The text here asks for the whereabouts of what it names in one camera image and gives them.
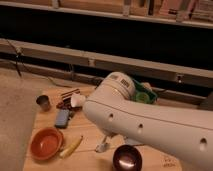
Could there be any white handled black dish brush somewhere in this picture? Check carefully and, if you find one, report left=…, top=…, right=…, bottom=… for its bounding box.
left=95, top=136, right=110, bottom=153

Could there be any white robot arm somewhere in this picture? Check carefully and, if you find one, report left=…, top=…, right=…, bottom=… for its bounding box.
left=83, top=72, right=213, bottom=171

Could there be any dark purple bowl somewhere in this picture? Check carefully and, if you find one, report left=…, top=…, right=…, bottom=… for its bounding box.
left=113, top=145, right=142, bottom=171

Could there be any orange bowl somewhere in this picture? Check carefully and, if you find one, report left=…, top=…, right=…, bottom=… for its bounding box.
left=30, top=127, right=64, bottom=161

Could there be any green tray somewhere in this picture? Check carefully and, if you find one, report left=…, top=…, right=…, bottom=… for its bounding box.
left=132, top=80, right=158, bottom=104

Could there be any white paper cup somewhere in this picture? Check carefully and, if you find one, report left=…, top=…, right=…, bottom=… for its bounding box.
left=70, top=93, right=86, bottom=107

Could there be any green cup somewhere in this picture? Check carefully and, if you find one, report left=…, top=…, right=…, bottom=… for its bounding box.
left=136, top=92, right=150, bottom=103

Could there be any blue sponge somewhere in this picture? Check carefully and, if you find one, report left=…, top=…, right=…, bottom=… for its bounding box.
left=55, top=110, right=70, bottom=128

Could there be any grey folded cloth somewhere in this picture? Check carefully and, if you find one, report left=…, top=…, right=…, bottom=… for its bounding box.
left=123, top=136, right=144, bottom=146

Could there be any dark metal cup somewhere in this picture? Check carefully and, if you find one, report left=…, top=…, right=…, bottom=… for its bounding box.
left=36, top=95, right=51, bottom=112

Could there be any yellow banana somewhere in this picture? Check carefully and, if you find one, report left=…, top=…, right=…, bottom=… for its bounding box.
left=59, top=136, right=83, bottom=159

